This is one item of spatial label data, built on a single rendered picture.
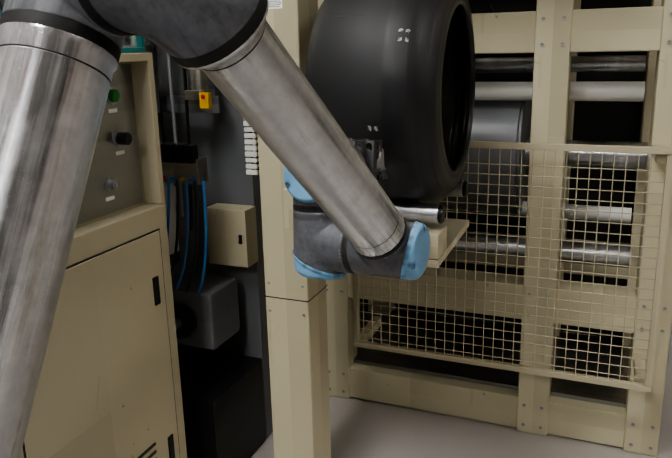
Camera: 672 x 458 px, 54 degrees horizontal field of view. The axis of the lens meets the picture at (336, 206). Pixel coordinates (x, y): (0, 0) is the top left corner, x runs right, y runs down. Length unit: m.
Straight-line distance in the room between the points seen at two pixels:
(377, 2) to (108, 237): 0.78
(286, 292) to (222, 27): 1.20
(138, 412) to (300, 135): 1.12
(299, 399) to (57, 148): 1.35
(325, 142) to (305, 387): 1.17
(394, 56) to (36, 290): 0.89
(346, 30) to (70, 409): 0.99
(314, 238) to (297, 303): 0.71
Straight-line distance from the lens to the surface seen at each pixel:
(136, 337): 1.67
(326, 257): 1.05
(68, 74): 0.68
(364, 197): 0.87
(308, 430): 1.93
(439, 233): 1.47
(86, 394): 1.58
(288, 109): 0.73
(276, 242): 1.73
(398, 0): 1.41
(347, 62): 1.37
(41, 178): 0.66
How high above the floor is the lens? 1.27
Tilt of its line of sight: 14 degrees down
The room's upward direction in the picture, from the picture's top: 1 degrees counter-clockwise
